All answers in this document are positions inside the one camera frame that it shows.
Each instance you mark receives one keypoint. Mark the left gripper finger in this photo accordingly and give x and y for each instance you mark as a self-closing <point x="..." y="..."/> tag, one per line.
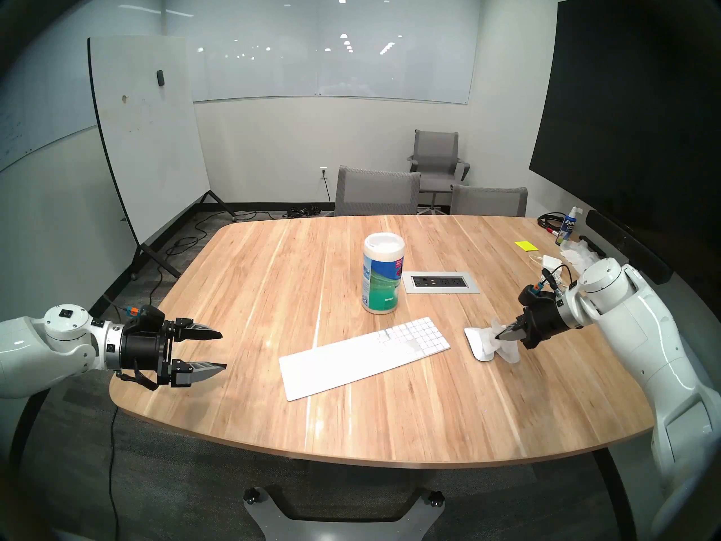
<point x="188" y="373"/>
<point x="191" y="331"/>

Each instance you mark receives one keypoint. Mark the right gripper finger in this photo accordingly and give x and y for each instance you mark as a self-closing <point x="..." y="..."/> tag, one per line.
<point x="519" y="323"/>
<point x="515" y="338"/>

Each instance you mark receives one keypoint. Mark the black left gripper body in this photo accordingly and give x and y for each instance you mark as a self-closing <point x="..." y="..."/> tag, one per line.
<point x="141" y="351"/>

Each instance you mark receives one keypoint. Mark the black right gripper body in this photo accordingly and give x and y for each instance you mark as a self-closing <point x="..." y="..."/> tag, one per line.
<point x="545" y="323"/>

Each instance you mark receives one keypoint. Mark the white disinfecting wipe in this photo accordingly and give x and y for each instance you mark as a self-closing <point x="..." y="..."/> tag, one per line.
<point x="507" y="354"/>

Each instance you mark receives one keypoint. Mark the white slim keyboard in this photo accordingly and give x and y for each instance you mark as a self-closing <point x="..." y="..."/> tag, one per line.
<point x="338" y="365"/>

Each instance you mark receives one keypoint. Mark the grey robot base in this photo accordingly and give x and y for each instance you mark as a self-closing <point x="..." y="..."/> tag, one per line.
<point x="343" y="528"/>

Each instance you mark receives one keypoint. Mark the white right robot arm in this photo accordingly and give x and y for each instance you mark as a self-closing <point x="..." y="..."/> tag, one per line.
<point x="648" y="331"/>

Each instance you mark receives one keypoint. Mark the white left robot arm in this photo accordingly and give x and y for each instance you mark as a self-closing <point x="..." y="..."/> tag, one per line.
<point x="39" y="348"/>

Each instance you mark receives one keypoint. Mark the disinfecting wipes canister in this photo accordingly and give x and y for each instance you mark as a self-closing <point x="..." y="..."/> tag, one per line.
<point x="383" y="286"/>

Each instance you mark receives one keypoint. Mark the white computer mouse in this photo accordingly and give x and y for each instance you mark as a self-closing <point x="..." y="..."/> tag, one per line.
<point x="477" y="342"/>

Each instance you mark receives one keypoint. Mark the white power adapter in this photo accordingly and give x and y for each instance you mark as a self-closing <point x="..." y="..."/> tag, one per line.
<point x="551" y="261"/>

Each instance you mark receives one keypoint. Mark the crumpled white tissue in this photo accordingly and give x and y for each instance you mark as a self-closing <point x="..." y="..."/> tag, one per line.
<point x="577" y="255"/>

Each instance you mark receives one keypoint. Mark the yellow sticky note pad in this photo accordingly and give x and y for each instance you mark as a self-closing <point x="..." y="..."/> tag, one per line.
<point x="525" y="245"/>

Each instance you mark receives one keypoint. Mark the silver table power outlet box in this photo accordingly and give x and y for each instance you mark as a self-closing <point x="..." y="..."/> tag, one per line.
<point x="441" y="282"/>

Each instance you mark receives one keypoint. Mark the whiteboard cleaner spray bottle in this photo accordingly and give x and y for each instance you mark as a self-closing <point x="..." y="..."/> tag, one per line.
<point x="566" y="230"/>

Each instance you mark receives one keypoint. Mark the black video bar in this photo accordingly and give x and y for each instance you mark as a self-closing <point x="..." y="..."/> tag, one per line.
<point x="625" y="242"/>

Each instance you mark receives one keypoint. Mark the low grey mesh chair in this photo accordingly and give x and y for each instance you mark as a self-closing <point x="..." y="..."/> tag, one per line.
<point x="489" y="203"/>

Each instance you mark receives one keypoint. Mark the black table leg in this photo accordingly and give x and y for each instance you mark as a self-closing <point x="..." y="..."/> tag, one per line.
<point x="614" y="489"/>

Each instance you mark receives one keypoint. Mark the grey office chair with armrests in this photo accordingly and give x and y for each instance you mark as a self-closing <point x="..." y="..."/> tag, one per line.
<point x="436" y="156"/>

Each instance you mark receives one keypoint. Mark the wide grey mesh chair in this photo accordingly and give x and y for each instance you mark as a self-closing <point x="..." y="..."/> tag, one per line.
<point x="376" y="193"/>

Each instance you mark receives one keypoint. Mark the freestanding whiteboard with black stand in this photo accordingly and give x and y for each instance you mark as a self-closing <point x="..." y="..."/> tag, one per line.
<point x="146" y="140"/>

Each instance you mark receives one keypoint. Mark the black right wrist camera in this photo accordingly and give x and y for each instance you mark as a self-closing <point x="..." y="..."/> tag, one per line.
<point x="530" y="296"/>

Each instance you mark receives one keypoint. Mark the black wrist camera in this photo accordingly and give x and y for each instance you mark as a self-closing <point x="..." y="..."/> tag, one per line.
<point x="530" y="296"/>
<point x="147" y="318"/>

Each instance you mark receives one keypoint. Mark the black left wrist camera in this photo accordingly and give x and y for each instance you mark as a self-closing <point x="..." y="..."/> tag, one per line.
<point x="147" y="318"/>

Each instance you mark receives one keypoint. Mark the large black wall screen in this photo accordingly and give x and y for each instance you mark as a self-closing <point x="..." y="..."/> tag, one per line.
<point x="619" y="123"/>

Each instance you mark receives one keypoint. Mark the side wall glass board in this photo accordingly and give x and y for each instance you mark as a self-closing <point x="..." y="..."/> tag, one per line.
<point x="34" y="117"/>

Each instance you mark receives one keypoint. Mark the large wall glass board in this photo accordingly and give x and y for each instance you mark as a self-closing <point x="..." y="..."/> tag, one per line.
<point x="338" y="66"/>

